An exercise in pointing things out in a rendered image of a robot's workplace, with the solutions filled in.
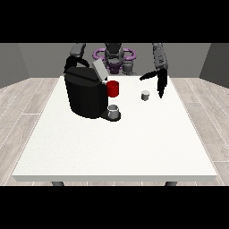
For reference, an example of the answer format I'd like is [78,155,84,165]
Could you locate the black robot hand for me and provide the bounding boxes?
[139,68,169,99]
[64,55,90,74]

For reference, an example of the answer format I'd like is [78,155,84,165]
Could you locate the small grey coffee pod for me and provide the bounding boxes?
[140,89,150,102]

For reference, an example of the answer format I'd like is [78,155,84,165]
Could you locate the pale grey machine lid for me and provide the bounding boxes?
[91,58,109,81]

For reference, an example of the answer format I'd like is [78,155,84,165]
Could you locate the black coffee machine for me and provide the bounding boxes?
[64,65,122,122]

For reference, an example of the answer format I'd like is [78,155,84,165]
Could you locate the red pod holder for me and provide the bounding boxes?
[106,80,120,98]

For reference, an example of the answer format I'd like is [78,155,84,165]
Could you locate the grey robot trunk purple rings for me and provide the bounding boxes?
[92,43,139,77]

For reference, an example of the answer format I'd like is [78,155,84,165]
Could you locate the small grey cup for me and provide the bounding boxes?
[107,104,120,120]

